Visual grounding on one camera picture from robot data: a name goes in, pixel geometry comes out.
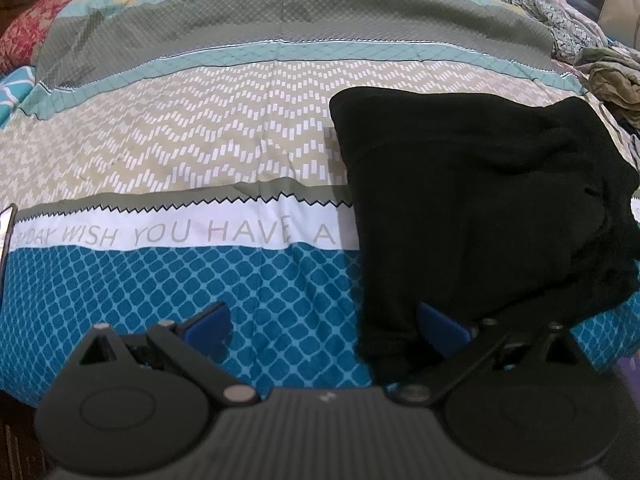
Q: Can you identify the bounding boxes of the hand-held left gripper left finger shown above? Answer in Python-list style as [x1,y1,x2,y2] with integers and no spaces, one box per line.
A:
[75,302,261,394]

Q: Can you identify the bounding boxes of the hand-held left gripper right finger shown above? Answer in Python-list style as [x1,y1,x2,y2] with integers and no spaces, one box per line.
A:
[395,302,587,392]

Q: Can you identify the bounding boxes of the black pants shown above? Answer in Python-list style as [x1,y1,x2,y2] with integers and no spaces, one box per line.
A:
[329,86,640,386]

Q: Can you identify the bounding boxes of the striped patterned bedspread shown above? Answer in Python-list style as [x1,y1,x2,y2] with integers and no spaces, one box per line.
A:
[0,0,640,396]

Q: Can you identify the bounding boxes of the smartphone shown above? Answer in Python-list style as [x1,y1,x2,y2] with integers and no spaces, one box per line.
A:
[0,204,20,282]

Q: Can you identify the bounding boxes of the teal white patterned cloth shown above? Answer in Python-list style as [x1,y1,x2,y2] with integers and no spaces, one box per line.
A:
[0,64,40,128]

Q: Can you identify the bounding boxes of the pile of olive clothes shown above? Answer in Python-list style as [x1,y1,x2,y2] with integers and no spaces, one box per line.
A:
[574,45,640,128]

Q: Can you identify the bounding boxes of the brown storage box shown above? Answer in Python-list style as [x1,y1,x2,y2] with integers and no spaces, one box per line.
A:
[596,0,640,38]

